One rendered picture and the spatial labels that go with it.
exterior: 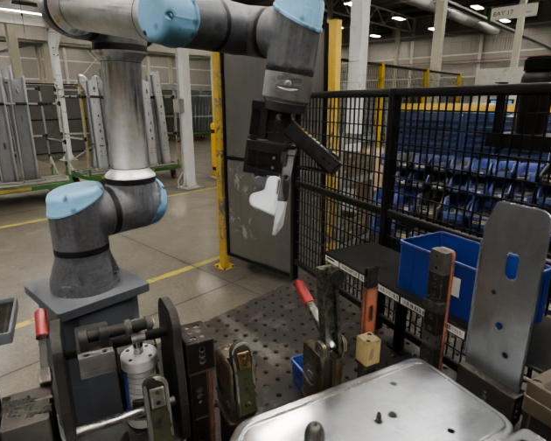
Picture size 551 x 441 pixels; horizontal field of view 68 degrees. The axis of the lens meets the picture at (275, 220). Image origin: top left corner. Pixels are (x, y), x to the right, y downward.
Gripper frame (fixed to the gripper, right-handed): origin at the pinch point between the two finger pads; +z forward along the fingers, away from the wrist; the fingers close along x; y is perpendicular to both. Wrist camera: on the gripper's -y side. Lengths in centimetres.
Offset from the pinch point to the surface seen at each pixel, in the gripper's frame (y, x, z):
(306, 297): -8.1, -5.3, 17.3
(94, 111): 334, -682, 93
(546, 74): -58, -36, -33
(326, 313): -11.3, 2.1, 15.7
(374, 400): -21.4, 9.6, 27.1
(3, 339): 39.3, 15.8, 19.9
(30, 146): 392, -580, 148
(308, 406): -9.7, 11.5, 28.8
